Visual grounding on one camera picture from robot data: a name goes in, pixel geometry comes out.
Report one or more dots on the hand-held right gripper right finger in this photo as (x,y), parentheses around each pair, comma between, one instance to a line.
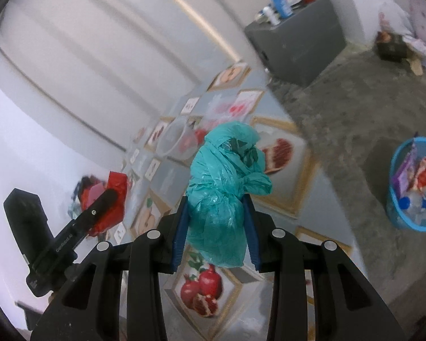
(252,234)

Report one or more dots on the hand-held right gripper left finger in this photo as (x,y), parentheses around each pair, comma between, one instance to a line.
(181,234)

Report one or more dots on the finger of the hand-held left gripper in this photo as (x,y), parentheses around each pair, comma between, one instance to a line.
(97,207)

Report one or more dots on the red foil packet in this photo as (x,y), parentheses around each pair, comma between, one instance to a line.
(115,188)

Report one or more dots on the teal plastic bag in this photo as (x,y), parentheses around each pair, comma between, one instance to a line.
(220,191)

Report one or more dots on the blue plastic waste basket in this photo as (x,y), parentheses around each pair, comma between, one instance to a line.
(401,220)

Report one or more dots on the purple and yellow packet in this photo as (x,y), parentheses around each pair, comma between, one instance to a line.
(404,176)

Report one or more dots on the clear plastic bottle blue label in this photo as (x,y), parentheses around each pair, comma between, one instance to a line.
(417,204)

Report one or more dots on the fruit printed tablecloth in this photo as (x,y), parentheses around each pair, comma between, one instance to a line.
(298,184)

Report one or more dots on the clear plastic container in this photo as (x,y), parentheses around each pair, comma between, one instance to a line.
(170,142)

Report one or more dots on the grey cabinet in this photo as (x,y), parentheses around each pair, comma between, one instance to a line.
(298,46)

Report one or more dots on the small white bottle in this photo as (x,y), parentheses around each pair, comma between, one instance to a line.
(271,16)

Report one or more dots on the blue and white bottle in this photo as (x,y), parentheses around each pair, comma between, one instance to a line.
(280,1)

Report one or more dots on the white plastic bag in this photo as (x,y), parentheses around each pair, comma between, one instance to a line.
(394,17)

